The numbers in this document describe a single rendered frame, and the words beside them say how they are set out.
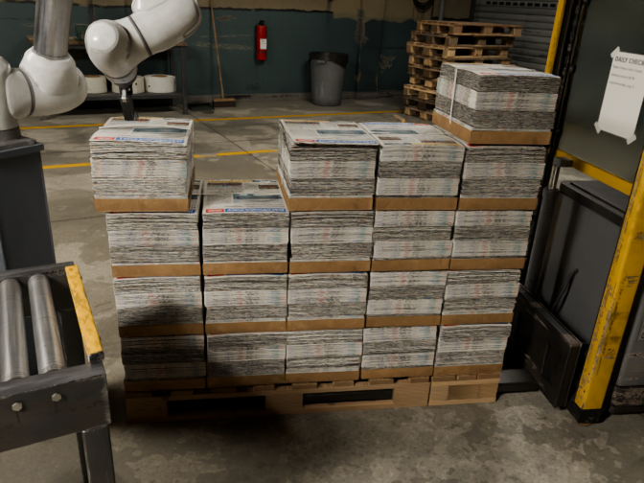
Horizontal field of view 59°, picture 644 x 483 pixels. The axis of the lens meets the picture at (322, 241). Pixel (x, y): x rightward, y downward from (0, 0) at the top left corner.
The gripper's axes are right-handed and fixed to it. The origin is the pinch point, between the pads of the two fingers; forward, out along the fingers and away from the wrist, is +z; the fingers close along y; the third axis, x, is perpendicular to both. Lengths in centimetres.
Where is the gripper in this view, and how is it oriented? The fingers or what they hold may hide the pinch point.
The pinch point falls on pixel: (133, 93)
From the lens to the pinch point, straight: 184.2
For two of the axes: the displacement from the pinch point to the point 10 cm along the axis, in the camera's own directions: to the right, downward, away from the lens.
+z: -1.6, 0.7, 9.8
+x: 9.9, -0.1, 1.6
